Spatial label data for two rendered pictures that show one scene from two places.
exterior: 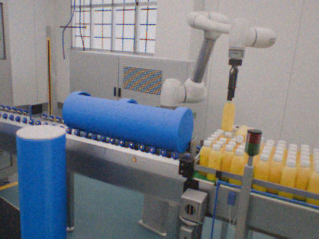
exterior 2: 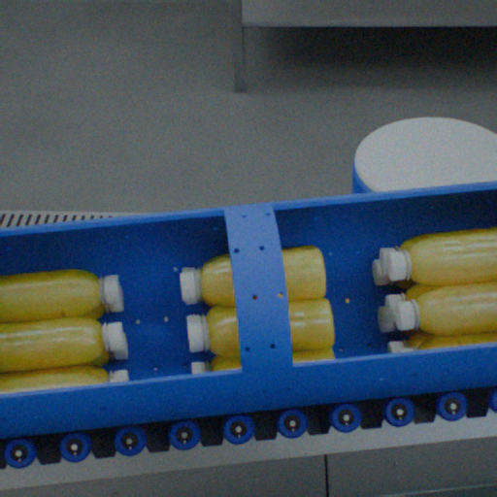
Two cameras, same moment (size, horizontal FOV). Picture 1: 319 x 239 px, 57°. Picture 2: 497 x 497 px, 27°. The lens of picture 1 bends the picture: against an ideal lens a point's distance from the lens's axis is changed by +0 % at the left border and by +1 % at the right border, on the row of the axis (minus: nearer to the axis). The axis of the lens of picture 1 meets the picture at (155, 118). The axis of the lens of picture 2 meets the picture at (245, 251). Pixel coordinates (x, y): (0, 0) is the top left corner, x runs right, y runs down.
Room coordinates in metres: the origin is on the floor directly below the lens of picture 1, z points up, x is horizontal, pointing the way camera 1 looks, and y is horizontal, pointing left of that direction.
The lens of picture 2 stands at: (2.82, -0.34, 2.05)
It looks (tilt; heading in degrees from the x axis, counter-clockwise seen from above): 39 degrees down; 150
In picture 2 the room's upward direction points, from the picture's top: 3 degrees counter-clockwise
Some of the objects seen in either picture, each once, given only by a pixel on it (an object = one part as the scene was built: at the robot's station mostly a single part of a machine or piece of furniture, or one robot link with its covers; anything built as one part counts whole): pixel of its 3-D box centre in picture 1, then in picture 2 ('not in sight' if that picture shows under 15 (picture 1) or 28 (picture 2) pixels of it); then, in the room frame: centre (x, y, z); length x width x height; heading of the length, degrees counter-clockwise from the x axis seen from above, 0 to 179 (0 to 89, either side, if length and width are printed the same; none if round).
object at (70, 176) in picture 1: (70, 196); not in sight; (2.21, 0.68, 0.31); 0.06 x 0.06 x 0.63; 64
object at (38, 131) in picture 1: (41, 131); (435, 161); (1.70, 0.69, 1.03); 0.28 x 0.28 x 0.01
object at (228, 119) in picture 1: (228, 115); not in sight; (1.67, -0.43, 1.22); 0.07 x 0.07 x 0.18
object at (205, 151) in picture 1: (205, 158); not in sight; (1.53, -0.30, 0.99); 0.07 x 0.07 x 0.18
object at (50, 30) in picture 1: (53, 120); not in sight; (2.64, 0.96, 0.85); 0.06 x 0.06 x 1.70; 64
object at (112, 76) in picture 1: (129, 105); not in sight; (4.17, 0.40, 0.72); 2.15 x 0.54 x 1.45; 53
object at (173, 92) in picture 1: (171, 92); not in sight; (2.40, -0.12, 1.23); 0.18 x 0.16 x 0.22; 111
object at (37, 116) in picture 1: (36, 112); not in sight; (2.27, 0.96, 1.00); 0.10 x 0.04 x 0.15; 154
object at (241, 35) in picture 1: (241, 33); not in sight; (1.67, -0.44, 1.68); 0.13 x 0.11 x 0.16; 110
